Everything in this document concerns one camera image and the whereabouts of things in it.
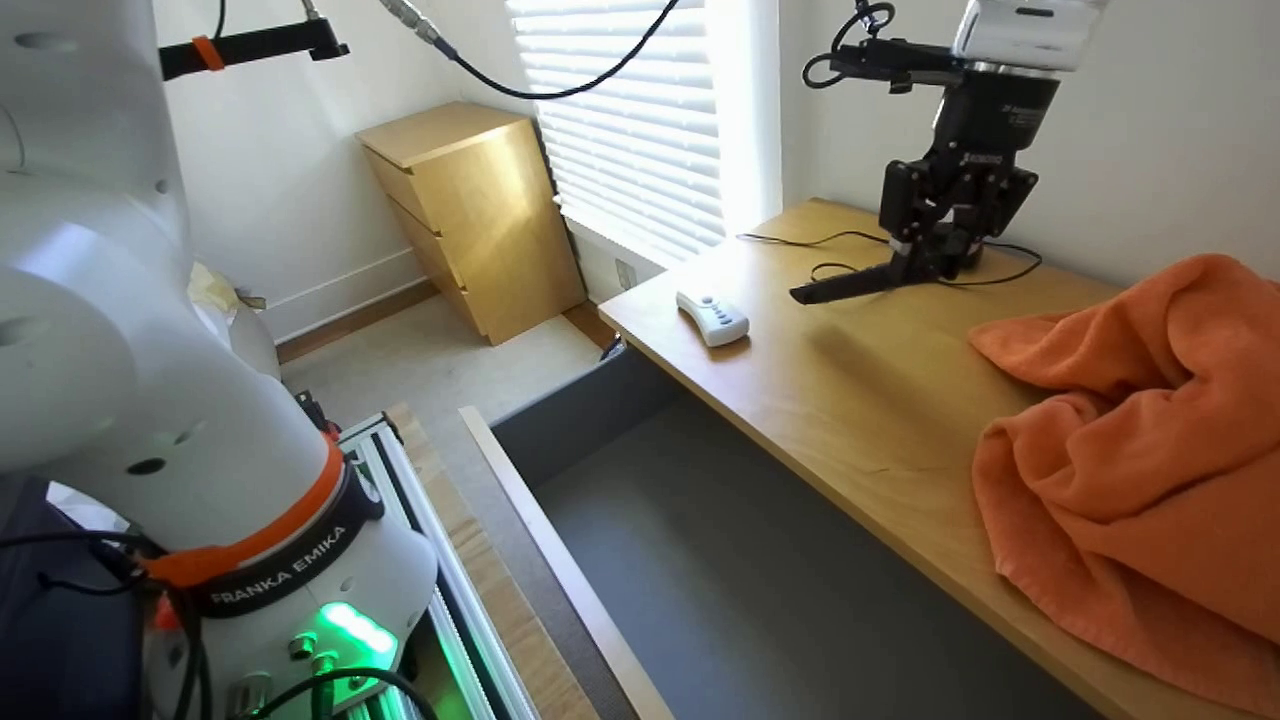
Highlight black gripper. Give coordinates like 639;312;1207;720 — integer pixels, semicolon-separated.
875;58;1066;281

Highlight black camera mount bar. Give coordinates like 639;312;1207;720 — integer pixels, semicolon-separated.
157;0;356;82

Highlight light wooden desk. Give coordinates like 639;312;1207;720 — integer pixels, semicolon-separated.
595;194;1280;720

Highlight thin black adapter cable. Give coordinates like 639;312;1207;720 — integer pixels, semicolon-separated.
741;218;1046;292

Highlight white remote control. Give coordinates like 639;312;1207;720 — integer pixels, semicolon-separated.
670;286;757;356

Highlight orange cloth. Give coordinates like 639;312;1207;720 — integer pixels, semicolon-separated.
964;251;1280;720

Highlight open grey desk drawer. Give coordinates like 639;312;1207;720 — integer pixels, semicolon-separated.
457;337;1113;720

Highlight white window blinds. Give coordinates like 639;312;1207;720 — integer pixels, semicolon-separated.
498;0;733;273

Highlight dark blue fabric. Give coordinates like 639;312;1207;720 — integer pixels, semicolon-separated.
0;469;152;720

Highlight black remote control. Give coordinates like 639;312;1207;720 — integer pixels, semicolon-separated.
784;248;941;306

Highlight small wooden drawer chest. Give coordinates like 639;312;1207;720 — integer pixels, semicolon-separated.
361;100;593;348

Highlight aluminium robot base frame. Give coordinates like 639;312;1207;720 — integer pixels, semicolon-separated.
284;392;539;720

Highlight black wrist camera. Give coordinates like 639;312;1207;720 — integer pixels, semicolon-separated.
801;0;966;100

